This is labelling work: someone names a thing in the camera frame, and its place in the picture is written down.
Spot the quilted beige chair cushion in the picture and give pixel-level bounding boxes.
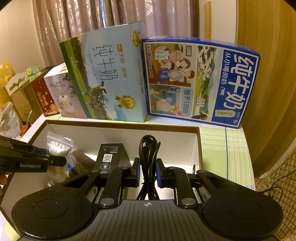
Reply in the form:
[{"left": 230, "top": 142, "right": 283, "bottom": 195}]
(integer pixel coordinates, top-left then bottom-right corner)
[{"left": 255, "top": 150, "right": 295, "bottom": 240}]

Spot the red gift box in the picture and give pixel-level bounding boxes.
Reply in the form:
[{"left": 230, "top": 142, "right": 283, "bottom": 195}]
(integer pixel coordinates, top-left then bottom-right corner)
[{"left": 31, "top": 78, "right": 59, "bottom": 116}]

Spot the cotton swab bag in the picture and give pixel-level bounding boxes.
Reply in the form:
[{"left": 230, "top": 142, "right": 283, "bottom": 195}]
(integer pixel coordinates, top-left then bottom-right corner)
[{"left": 46, "top": 131, "right": 74, "bottom": 184}]

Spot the pink curtain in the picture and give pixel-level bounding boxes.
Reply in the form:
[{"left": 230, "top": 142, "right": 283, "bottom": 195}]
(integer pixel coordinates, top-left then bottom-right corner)
[{"left": 33, "top": 0, "right": 199, "bottom": 66}]

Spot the green blue milk carton box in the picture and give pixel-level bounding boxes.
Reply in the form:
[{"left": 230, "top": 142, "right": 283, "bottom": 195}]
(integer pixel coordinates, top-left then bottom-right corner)
[{"left": 60, "top": 21, "right": 148, "bottom": 123}]

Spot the brown cardboard storage box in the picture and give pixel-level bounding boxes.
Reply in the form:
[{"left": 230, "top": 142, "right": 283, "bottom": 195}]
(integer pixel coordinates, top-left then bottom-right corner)
[{"left": 2, "top": 120, "right": 203, "bottom": 238}]

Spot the yellow plastic bag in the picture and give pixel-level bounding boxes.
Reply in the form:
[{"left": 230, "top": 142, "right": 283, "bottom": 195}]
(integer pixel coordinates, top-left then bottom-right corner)
[{"left": 0, "top": 61, "right": 16, "bottom": 108}]

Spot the black power cable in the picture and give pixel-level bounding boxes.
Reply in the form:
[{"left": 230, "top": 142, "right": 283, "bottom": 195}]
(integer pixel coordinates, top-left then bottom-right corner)
[{"left": 261, "top": 169, "right": 296, "bottom": 197}]

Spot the brown cardboard carton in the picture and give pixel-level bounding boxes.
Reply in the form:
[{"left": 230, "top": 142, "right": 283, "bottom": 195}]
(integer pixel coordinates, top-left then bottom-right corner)
[{"left": 5, "top": 66, "right": 52, "bottom": 124}]

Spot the black product box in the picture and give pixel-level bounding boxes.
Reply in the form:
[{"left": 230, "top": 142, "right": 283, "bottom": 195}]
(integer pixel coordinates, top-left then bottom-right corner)
[{"left": 93, "top": 143, "right": 131, "bottom": 173}]

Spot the person's left hand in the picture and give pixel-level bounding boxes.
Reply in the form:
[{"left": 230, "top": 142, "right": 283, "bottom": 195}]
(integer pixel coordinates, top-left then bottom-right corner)
[{"left": 0, "top": 171, "right": 12, "bottom": 196}]

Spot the white humidifier box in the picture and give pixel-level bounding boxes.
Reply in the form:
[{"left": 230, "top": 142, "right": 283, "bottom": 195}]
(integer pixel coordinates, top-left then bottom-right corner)
[{"left": 44, "top": 63, "right": 87, "bottom": 118}]

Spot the wooden wardrobe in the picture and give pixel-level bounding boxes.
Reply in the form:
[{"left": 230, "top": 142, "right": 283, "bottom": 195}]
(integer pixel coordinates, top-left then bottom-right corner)
[{"left": 237, "top": 1, "right": 295, "bottom": 177}]

